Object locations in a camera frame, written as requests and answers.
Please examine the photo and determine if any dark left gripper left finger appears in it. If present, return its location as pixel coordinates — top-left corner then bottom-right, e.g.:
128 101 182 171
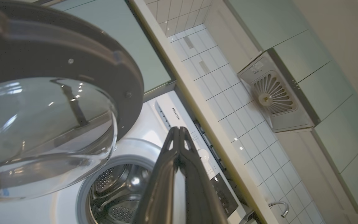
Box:
132 127 180 224

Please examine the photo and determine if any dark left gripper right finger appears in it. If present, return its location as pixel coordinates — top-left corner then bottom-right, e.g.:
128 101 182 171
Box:
179 127 229 224

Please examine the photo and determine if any washing machine glass door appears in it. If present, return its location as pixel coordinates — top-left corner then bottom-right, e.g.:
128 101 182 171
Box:
0 0 145 203

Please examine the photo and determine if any black washing machine control panel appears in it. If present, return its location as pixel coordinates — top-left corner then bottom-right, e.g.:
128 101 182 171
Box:
209 173 239 218

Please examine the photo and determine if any steel washing machine drum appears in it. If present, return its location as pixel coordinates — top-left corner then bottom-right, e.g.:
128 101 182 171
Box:
89 163 154 224

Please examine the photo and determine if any white front-load washing machine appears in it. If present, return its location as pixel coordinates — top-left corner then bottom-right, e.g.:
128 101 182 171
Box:
0 90 251 224

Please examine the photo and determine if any chrome faucet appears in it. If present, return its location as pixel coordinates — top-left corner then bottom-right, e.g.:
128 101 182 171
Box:
268 201 290 218

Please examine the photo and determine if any grey trim strip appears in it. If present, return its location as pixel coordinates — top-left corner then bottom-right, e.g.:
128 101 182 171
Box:
143 80 177 101

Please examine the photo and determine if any grey range hood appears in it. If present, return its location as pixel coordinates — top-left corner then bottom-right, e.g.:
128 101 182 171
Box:
237 51 321 133

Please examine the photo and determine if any short pale green drawer front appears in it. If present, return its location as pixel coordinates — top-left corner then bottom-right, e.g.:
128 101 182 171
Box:
50 0 172 93

